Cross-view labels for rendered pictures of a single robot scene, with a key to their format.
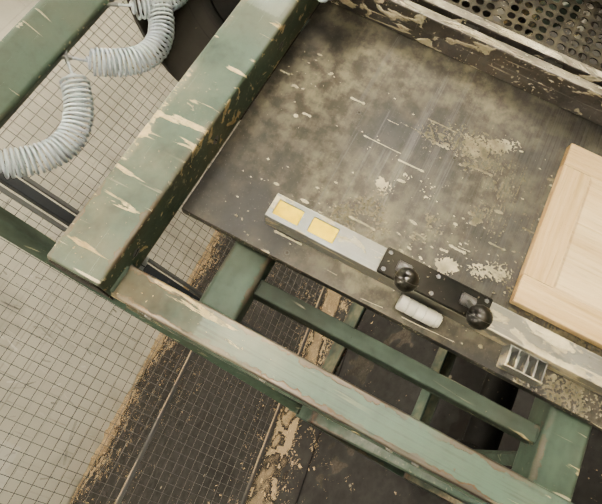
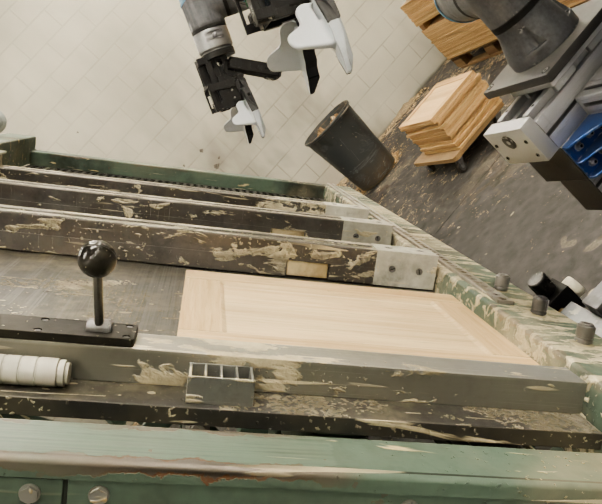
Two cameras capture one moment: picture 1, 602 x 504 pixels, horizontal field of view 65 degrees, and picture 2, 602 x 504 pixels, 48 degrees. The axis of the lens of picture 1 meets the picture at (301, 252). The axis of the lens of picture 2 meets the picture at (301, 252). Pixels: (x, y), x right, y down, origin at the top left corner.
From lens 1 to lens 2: 0.72 m
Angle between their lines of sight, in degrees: 61
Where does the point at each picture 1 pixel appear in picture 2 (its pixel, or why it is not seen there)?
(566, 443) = not seen: hidden behind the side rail
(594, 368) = (311, 354)
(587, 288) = (266, 330)
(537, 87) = (129, 248)
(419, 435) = (62, 432)
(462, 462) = (162, 441)
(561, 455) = not seen: hidden behind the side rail
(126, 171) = not seen: outside the picture
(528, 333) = (206, 345)
